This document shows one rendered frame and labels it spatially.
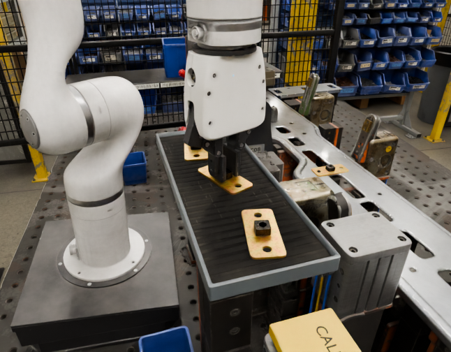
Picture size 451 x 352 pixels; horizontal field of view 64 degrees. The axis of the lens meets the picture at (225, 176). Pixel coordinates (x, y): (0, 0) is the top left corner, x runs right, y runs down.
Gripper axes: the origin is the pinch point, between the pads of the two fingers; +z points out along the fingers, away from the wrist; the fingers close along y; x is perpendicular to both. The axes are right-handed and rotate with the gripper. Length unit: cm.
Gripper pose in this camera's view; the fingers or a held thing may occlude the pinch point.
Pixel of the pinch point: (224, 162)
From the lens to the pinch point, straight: 49.4
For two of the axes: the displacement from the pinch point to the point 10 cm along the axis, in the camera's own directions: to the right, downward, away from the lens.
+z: 0.0, 8.7, 5.0
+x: -6.1, -4.0, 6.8
